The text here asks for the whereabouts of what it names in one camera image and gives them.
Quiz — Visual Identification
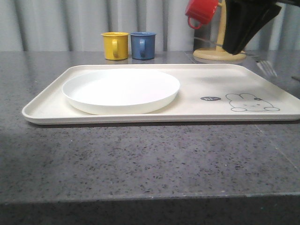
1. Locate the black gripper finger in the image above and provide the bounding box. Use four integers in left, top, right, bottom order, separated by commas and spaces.
223, 0, 270, 52
232, 3, 281, 55

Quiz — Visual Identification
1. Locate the silver metal fork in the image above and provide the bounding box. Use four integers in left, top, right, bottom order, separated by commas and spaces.
246, 53, 277, 77

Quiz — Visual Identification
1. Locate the white round plate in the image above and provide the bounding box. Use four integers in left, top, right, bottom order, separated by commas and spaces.
62, 68, 180, 115

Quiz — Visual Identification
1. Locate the red hanging mug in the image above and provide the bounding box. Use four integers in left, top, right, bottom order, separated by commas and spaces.
185, 0, 219, 29

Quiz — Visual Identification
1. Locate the wooden mug tree stand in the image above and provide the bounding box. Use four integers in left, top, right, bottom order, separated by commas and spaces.
193, 0, 247, 61

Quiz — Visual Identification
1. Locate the blue mug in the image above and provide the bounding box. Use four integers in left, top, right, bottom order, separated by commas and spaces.
130, 32, 156, 60

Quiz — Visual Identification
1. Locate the yellow mug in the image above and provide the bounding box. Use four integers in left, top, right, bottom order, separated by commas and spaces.
101, 32, 129, 60

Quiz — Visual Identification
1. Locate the cream rabbit serving tray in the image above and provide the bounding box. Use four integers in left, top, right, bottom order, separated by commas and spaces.
22, 64, 300, 125

